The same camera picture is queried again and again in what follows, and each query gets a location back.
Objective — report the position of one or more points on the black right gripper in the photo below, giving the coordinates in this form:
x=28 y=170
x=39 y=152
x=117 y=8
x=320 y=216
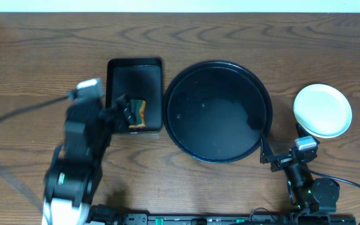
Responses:
x=267 y=155

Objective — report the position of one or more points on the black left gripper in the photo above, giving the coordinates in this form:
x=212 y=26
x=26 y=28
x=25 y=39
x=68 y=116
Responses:
x=112 y=114

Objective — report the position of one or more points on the green and orange sponge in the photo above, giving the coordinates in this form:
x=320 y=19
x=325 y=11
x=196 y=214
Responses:
x=138 y=109

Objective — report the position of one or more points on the light blue plate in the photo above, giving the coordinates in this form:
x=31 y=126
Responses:
x=323 y=109

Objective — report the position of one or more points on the yellow plate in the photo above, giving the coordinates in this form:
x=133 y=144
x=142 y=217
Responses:
x=306 y=131

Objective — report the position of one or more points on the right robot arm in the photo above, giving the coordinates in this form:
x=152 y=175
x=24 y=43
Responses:
x=315 y=198

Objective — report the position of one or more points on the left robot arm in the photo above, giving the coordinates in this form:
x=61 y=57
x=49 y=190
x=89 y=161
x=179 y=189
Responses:
x=76 y=167

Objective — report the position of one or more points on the black rectangular tray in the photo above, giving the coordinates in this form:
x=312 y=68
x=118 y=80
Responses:
x=140 y=79

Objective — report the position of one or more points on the round black tray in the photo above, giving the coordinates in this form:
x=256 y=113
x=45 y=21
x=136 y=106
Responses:
x=217 y=111

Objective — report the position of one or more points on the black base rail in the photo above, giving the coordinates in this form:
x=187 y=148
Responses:
x=144 y=219

